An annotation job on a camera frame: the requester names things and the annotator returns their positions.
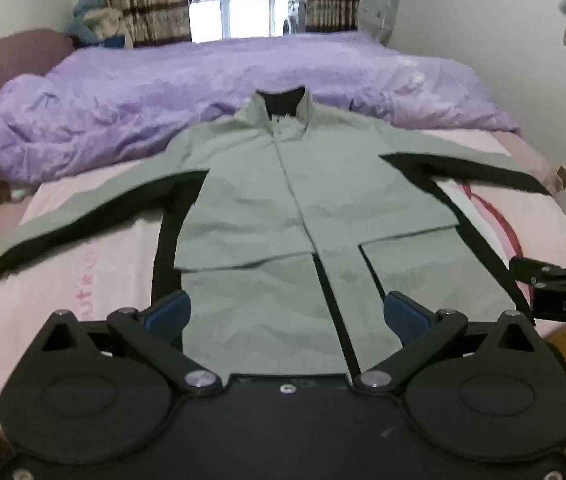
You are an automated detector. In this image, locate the purple duvet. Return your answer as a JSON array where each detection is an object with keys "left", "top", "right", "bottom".
[{"left": 0, "top": 32, "right": 518, "bottom": 185}]

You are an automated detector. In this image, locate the pink patterned blanket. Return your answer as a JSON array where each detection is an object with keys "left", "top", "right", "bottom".
[{"left": 0, "top": 130, "right": 566, "bottom": 391}]

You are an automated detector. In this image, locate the grey green black jacket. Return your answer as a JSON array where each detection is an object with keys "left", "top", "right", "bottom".
[{"left": 0, "top": 88, "right": 544, "bottom": 377}]

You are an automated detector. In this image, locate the pile of plush toys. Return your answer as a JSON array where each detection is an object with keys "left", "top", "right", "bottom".
[{"left": 67, "top": 0, "right": 133, "bottom": 49}]

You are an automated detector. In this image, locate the brass wall socket plate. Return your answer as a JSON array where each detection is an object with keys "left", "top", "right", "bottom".
[{"left": 556, "top": 166, "right": 566, "bottom": 191}]

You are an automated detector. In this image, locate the maroon headboard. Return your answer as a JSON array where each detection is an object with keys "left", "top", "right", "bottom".
[{"left": 0, "top": 28, "right": 74, "bottom": 89}]

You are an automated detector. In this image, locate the covered standing fan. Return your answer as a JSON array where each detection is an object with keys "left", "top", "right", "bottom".
[{"left": 357, "top": 0, "right": 399, "bottom": 47}]

